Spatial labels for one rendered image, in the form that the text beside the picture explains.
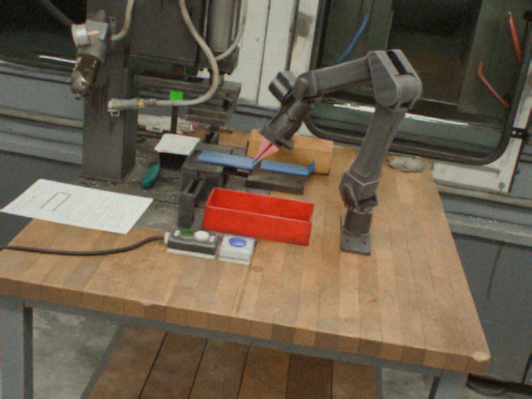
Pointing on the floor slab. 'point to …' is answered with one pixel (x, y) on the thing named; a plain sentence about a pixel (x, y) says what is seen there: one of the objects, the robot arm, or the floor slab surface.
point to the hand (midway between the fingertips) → (256, 159)
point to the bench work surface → (258, 302)
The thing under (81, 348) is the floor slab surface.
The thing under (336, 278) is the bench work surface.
